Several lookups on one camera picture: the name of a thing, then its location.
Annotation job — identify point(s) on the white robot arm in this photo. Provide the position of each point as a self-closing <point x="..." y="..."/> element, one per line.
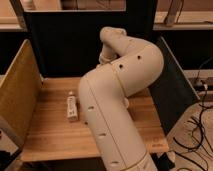
<point x="127" y="65"/>

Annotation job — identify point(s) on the white eraser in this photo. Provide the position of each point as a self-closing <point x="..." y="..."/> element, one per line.
<point x="72" y="113"/>

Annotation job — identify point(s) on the black back panel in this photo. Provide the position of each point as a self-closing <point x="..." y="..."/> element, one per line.
<point x="67" y="44"/>

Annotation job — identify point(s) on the black panel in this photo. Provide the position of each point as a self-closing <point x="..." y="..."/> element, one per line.
<point x="172" y="92"/>
<point x="67" y="44"/>

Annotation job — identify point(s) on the black right side panel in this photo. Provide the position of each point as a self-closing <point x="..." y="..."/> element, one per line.
<point x="172" y="92"/>

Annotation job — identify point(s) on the wooden left side panel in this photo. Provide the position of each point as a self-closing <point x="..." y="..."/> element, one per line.
<point x="19" y="90"/>

